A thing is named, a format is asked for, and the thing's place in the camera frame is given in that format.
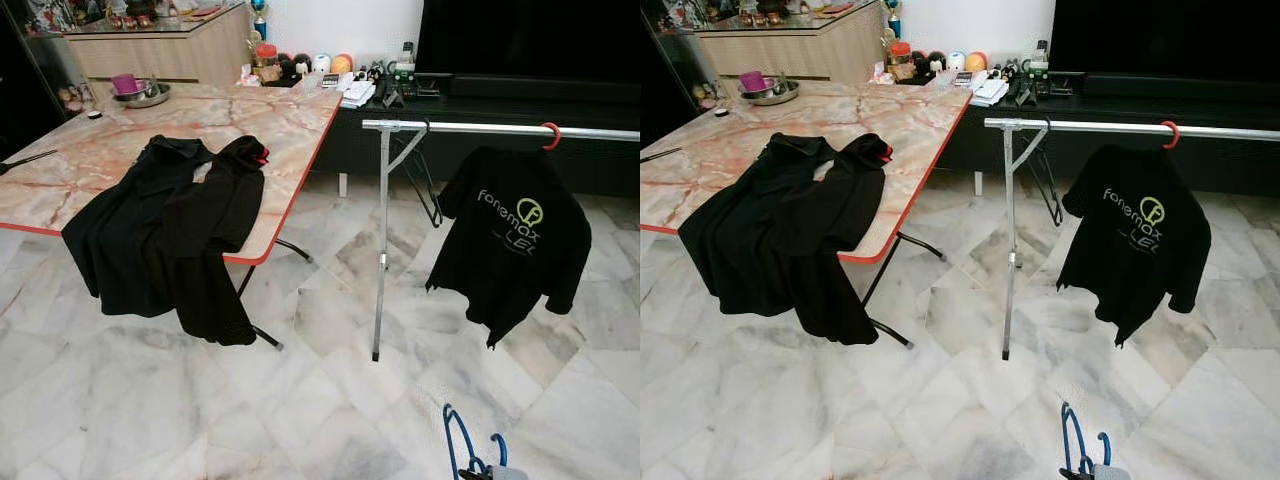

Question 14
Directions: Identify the silver metal clothes rack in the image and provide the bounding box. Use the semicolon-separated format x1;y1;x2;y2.
984;116;1280;361
362;118;641;363

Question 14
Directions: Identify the black soundbar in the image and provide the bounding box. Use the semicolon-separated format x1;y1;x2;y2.
450;75;641;106
1082;72;1280;103

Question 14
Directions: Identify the dark grey plastic hanger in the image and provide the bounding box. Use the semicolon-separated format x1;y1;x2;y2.
413;120;444;229
1035;118;1065;227

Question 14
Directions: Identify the marble top folding table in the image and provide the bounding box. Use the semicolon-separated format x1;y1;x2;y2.
0;82;344;351
640;80;973;349

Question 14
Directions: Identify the black shirt green logo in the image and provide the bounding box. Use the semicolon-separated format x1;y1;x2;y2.
425;146;593;349
1056;144;1212;347

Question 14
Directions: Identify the black shirt red collar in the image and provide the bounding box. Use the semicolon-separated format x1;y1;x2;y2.
790;133;894;346
160;135;271;347

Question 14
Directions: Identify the steel bowl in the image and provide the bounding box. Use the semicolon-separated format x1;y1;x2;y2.
738;78;800;107
112;80;172;109

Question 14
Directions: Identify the light wood sideboard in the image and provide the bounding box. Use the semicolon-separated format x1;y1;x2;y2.
60;5;251;86
690;3;886;83

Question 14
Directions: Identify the plain black shirt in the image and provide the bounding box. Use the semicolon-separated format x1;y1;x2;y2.
678;133;836;317
62;135;216;319

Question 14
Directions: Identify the black tv console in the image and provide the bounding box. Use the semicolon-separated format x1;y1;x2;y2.
940;85;1280;196
315;85;641;198

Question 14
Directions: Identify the blue plastic hanger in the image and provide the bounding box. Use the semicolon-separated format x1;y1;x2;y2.
1060;402;1113;480
443;403;509;480

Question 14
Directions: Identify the stack of papers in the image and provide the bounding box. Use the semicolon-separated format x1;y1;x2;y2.
320;72;377;109
950;70;1011;107

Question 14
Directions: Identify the dark display cabinet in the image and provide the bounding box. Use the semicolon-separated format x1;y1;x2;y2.
640;0;701;151
0;0;76;156

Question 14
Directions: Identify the black flat television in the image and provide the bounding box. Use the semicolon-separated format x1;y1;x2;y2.
1048;0;1280;81
415;0;641;83

